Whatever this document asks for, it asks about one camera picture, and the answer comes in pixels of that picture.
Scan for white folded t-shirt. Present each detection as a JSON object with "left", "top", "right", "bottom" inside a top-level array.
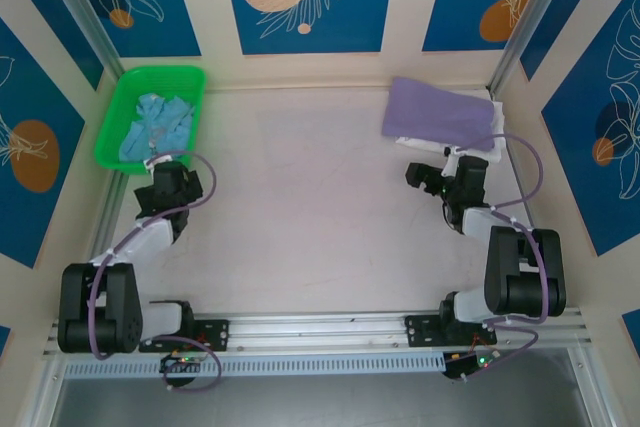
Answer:
[{"left": 393, "top": 88, "right": 507, "bottom": 165}]

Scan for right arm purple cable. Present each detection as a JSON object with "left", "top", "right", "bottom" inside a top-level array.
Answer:
[{"left": 447, "top": 132, "right": 547, "bottom": 384}]

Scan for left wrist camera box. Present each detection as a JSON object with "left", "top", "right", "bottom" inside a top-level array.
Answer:
[{"left": 143, "top": 155, "right": 184, "bottom": 189}]

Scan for grey metal plate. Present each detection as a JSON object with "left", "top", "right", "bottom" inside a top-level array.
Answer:
[{"left": 49, "top": 349, "right": 604, "bottom": 427}]

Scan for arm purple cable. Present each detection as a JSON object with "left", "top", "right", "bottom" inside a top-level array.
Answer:
[
  {"left": 87, "top": 150, "right": 223, "bottom": 392},
  {"left": 447, "top": 132, "right": 547, "bottom": 384}
]

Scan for grey slotted cable duct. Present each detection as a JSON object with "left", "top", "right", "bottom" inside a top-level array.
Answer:
[{"left": 63, "top": 351, "right": 447, "bottom": 379}]

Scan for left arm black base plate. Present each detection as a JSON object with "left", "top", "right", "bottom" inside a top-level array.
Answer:
[{"left": 138, "top": 319, "right": 231, "bottom": 353}]

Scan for green plastic basket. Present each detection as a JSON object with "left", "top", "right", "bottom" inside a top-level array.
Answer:
[{"left": 94, "top": 65, "right": 208, "bottom": 176}]

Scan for light blue t-shirt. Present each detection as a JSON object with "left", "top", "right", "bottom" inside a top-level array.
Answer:
[{"left": 118, "top": 92, "right": 196, "bottom": 165}]

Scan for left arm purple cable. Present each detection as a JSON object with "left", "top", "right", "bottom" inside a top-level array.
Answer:
[{"left": 87, "top": 150, "right": 223, "bottom": 392}]

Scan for long aluminium base rail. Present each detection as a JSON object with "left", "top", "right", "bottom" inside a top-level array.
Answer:
[{"left": 42, "top": 309, "right": 594, "bottom": 357}]

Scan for purple t-shirt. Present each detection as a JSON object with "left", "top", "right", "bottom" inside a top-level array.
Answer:
[{"left": 381, "top": 76, "right": 497, "bottom": 152}]

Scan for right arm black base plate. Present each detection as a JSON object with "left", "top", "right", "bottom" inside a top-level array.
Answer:
[{"left": 404, "top": 314, "right": 499, "bottom": 348}]

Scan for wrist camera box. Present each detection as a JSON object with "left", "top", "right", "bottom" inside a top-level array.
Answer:
[
  {"left": 442, "top": 145, "right": 465, "bottom": 178},
  {"left": 143, "top": 155, "right": 184, "bottom": 189}
]

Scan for aluminium side rail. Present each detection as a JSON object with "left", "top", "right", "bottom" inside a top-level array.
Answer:
[
  {"left": 73, "top": 94, "right": 151, "bottom": 319},
  {"left": 492, "top": 91, "right": 562, "bottom": 309}
]

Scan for aluminium frame post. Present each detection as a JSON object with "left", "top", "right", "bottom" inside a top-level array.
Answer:
[
  {"left": 37, "top": 0, "right": 140, "bottom": 104},
  {"left": 488, "top": 0, "right": 575, "bottom": 94}
]

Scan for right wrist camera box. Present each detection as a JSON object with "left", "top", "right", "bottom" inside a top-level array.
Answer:
[{"left": 442, "top": 145, "right": 465, "bottom": 178}]

